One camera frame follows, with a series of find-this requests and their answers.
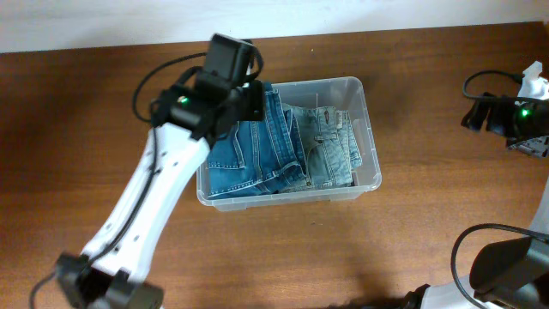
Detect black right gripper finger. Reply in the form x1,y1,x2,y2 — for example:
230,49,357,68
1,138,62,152
486,97,510,134
461,92,493,131

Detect dark blue jeans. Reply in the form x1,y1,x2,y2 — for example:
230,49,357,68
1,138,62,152
207,83,306,199

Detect light blue jeans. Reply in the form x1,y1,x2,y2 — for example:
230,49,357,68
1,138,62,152
282,104,362,193

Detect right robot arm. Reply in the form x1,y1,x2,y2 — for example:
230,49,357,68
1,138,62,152
401,93,548,308

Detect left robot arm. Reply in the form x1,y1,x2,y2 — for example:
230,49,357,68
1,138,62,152
50,33,265,309

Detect clear plastic storage container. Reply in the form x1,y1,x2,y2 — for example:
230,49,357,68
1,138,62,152
196,76,382,211

